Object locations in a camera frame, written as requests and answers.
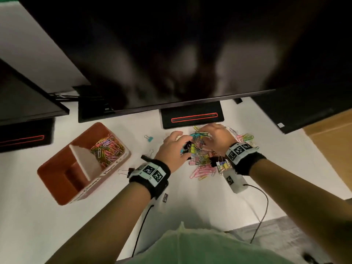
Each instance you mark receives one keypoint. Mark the person's right hand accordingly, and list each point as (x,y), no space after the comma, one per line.
(220,138)

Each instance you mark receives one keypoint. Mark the person's left hand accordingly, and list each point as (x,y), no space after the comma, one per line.
(172,153)

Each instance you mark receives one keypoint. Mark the small blue binder clip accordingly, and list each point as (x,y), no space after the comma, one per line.
(150,139)

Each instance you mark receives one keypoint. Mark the pile of mixed coloured clips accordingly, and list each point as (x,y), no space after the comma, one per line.
(199,156)

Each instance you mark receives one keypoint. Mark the single black binder clip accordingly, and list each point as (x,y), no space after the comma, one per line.
(144,157)
(131,171)

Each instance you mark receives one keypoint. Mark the pile of colorful paper clips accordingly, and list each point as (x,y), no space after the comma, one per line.
(202,173)

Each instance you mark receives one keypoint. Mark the sorted heap of paper clips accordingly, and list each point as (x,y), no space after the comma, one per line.
(107,151)

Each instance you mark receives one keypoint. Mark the orange divided sorting box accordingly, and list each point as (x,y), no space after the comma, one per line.
(52,175)

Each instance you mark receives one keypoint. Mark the person's right forearm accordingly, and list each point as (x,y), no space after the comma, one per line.
(302,206)

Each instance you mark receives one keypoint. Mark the person's left forearm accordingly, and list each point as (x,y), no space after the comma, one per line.
(104,225)

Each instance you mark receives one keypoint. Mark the plain cardboard box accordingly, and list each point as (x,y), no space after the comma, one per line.
(332,151)

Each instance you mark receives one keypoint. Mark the black left wristband with markers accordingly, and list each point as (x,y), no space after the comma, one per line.
(150,175)

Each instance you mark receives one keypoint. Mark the black laptop with orange stripe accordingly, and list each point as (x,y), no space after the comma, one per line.
(192,108)

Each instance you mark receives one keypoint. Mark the wide black computer monitor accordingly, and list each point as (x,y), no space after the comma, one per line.
(178,46)

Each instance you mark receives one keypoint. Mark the green shirt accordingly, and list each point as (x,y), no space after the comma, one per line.
(203,250)

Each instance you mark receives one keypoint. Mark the black monitor stand red stripe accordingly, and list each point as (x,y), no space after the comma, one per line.
(24,129)

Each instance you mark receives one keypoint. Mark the small black bracket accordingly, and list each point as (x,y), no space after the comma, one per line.
(238,101)

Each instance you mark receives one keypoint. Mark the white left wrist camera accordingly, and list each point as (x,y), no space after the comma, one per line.
(165,197)

